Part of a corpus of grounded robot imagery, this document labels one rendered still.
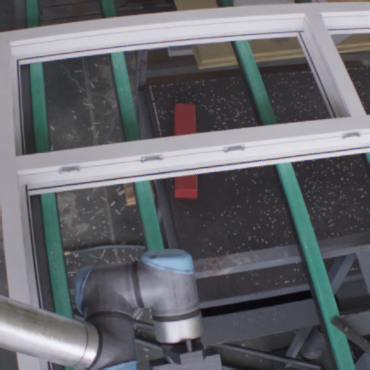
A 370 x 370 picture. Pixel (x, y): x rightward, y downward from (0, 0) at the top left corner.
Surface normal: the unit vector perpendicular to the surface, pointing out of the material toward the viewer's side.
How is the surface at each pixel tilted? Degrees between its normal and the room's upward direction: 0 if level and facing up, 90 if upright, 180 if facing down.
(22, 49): 90
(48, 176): 90
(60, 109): 0
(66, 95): 0
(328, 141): 90
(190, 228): 0
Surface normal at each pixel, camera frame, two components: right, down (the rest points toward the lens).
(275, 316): 0.07, -0.57
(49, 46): 0.21, 0.81
